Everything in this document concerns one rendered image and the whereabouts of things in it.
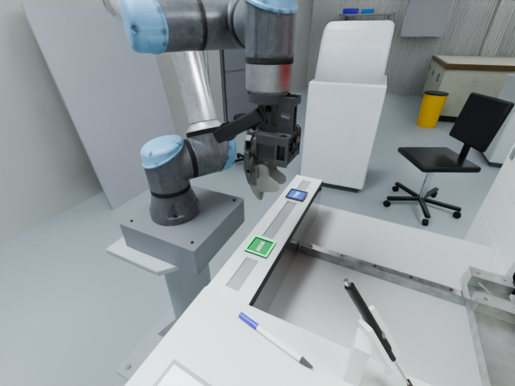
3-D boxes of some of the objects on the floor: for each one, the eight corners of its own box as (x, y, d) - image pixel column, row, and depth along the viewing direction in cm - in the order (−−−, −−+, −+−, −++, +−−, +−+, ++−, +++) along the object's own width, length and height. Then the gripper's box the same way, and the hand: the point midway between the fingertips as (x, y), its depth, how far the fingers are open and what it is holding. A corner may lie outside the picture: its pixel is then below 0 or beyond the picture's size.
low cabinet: (521, 103, 626) (544, 57, 575) (578, 136, 423) (621, 69, 372) (420, 96, 705) (432, 55, 655) (426, 120, 502) (445, 63, 452)
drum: (414, 122, 495) (424, 89, 466) (435, 124, 482) (447, 91, 453) (414, 126, 467) (424, 93, 438) (437, 129, 454) (450, 95, 425)
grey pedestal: (116, 372, 126) (45, 242, 84) (177, 301, 160) (149, 182, 118) (204, 431, 107) (169, 302, 65) (252, 336, 141) (250, 210, 99)
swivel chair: (457, 201, 257) (506, 94, 206) (461, 237, 211) (527, 111, 160) (388, 184, 285) (416, 87, 234) (378, 214, 238) (411, 99, 187)
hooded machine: (360, 197, 263) (403, 17, 186) (295, 183, 288) (309, 19, 211) (369, 167, 324) (404, 21, 247) (314, 157, 349) (331, 23, 272)
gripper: (287, 99, 38) (280, 218, 49) (306, 89, 45) (296, 195, 56) (236, 94, 41) (241, 207, 52) (260, 86, 48) (260, 187, 59)
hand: (257, 193), depth 54 cm, fingers closed
